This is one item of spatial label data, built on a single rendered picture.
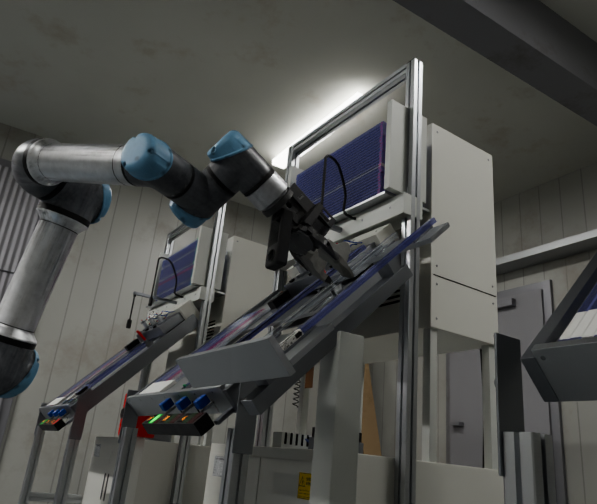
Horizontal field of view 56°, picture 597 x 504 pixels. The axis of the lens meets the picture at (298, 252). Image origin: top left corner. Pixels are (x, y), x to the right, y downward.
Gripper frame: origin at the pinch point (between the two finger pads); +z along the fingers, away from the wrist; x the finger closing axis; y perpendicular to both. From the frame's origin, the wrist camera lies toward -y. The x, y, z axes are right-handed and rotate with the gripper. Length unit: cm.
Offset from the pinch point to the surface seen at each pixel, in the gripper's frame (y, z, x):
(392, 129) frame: 77, 0, 28
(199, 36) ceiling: 197, -86, 199
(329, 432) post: -25.6, 14.4, -1.8
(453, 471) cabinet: 6, 75, 30
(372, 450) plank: 139, 270, 331
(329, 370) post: -16.1, 8.8, -0.5
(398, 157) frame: 71, 7, 28
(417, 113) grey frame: 89, 3, 26
